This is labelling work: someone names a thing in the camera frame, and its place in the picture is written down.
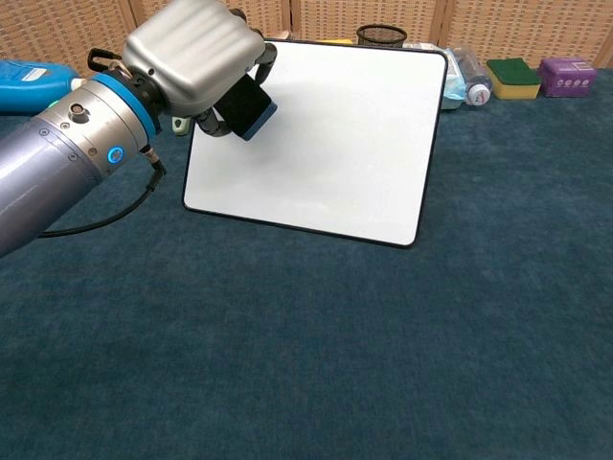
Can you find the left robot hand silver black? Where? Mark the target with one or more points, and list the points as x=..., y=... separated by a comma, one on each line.
x=191, y=52

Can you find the black eraser block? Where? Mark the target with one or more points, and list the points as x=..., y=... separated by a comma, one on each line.
x=246, y=108

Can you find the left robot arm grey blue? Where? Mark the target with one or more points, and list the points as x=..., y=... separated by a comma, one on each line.
x=57, y=158

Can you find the white rectangular board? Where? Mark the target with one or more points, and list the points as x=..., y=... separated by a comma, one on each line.
x=335, y=153

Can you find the yellow lidded box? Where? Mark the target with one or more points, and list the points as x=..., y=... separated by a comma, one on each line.
x=333, y=41

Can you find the blue detergent bottle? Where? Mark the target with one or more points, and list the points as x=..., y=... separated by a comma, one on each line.
x=29, y=84

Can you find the black mesh pen holder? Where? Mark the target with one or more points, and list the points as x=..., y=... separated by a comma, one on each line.
x=380, y=36

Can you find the clear plastic water bottle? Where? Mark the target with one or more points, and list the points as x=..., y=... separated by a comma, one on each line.
x=474, y=76

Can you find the bamboo folding screen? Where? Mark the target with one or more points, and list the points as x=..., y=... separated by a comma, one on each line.
x=503, y=24

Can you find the blue table cloth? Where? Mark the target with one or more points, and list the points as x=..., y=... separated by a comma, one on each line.
x=335, y=335

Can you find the green yellow sponge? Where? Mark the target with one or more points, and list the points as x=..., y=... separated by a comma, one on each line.
x=515, y=79

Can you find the purple cardboard box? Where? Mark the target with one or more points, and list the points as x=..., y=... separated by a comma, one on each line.
x=567, y=76

